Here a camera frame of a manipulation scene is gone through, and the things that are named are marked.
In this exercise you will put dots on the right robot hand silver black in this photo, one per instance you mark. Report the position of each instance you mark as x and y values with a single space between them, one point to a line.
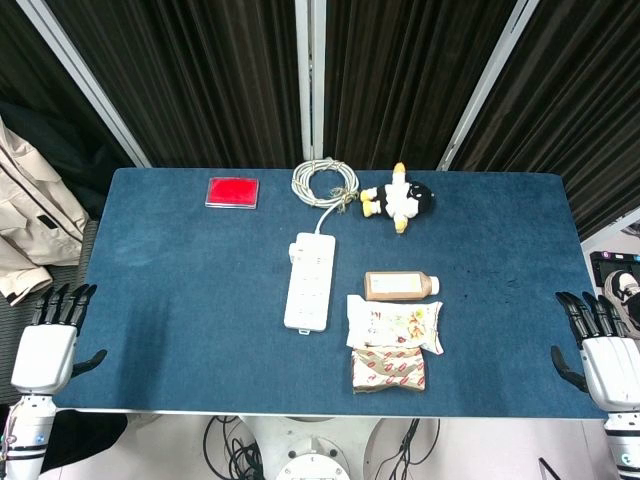
612 370

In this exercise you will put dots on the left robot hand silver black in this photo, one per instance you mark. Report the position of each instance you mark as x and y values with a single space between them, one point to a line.
42 357

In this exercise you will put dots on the white power strip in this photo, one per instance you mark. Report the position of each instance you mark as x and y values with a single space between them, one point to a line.
311 285

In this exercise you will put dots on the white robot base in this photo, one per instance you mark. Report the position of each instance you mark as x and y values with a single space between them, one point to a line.
310 447

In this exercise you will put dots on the white black sneaker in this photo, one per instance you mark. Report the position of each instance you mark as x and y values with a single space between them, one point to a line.
622 290

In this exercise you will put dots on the black box with coloured label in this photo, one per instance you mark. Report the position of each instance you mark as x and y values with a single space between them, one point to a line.
600 265

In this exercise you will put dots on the beige jacket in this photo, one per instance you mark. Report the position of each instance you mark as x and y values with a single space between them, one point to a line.
35 215

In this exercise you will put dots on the blue felt table mat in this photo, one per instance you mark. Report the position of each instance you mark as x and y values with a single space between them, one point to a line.
175 300

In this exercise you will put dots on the black garment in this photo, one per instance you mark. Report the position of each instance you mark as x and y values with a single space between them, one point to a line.
65 145

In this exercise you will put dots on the white snack bag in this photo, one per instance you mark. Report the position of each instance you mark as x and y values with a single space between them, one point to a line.
395 322

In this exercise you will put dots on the brown red printed snack bag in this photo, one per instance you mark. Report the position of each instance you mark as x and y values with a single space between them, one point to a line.
387 370

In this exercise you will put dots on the brown drink bottle white cap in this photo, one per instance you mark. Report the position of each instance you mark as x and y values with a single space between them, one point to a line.
395 286

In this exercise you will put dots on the red flat box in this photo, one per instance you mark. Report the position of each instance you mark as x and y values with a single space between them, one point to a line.
232 192

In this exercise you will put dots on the black pleated curtain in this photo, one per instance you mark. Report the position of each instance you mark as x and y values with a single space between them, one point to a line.
575 100
200 80
400 80

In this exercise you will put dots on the black white penguin plush toy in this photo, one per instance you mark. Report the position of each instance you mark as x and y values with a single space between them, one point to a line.
397 200

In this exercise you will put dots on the white frame post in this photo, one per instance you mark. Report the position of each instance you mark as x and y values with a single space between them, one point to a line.
85 80
310 80
487 85

